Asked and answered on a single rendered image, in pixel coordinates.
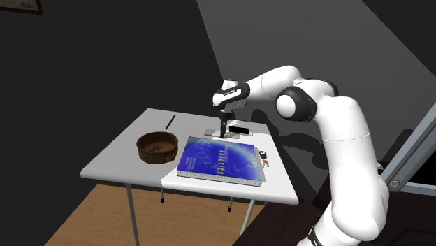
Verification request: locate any white phone black screen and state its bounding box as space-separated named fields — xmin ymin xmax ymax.
xmin=226 ymin=119 xmax=254 ymax=137

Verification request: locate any grey flat slab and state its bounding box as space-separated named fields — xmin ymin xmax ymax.
xmin=203 ymin=128 xmax=241 ymax=140

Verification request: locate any blue hardcover book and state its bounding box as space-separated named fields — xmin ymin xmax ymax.
xmin=176 ymin=136 xmax=266 ymax=187

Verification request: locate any black car key orange tag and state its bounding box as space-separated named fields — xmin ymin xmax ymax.
xmin=258 ymin=150 xmax=270 ymax=168

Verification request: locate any brown round pan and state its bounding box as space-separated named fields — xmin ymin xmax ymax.
xmin=136 ymin=131 xmax=180 ymax=165

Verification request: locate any white metal-legged table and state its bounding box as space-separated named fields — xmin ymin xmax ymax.
xmin=79 ymin=108 xmax=300 ymax=246

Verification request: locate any dark robot stand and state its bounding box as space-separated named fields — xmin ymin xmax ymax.
xmin=232 ymin=159 xmax=436 ymax=246

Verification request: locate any dark framed wall picture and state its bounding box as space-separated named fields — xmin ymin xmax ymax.
xmin=0 ymin=0 xmax=44 ymax=15

